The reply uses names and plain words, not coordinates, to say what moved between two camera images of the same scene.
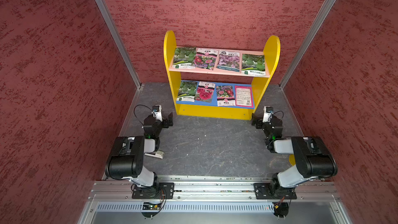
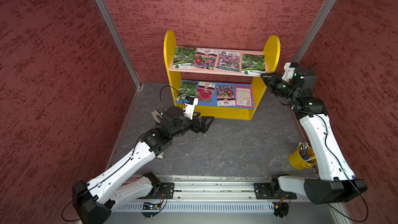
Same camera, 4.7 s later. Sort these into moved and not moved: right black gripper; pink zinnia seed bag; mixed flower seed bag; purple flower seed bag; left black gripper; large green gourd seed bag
Moved: left black gripper; right black gripper
Not moved: purple flower seed bag; mixed flower seed bag; large green gourd seed bag; pink zinnia seed bag
